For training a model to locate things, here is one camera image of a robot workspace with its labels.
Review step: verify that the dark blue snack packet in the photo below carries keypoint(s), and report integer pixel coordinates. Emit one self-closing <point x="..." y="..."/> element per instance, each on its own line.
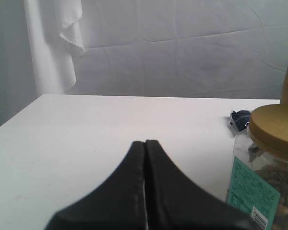
<point x="239" y="120"/>

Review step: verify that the white backdrop cloth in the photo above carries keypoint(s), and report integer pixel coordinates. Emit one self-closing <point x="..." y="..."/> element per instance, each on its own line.
<point x="167" y="48"/>

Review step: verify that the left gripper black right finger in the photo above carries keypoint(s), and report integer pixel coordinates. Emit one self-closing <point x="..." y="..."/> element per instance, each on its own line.
<point x="174" y="202"/>

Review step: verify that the glass jar with wooden lid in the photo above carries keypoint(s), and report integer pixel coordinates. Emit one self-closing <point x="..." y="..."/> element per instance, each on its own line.
<point x="259" y="177"/>

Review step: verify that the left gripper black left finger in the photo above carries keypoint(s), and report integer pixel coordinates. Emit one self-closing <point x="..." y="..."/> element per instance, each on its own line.
<point x="117" y="204"/>

